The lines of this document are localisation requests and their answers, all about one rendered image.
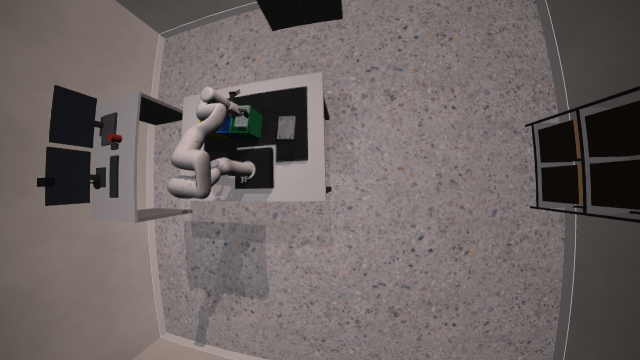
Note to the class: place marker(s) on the green open-top bin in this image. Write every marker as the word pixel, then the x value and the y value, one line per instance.
pixel 254 125

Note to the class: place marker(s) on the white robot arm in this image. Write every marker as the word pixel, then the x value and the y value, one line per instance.
pixel 187 156

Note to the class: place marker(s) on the black flat mat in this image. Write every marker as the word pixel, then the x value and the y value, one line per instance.
pixel 271 105

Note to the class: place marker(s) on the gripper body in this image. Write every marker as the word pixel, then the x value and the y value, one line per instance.
pixel 233 110

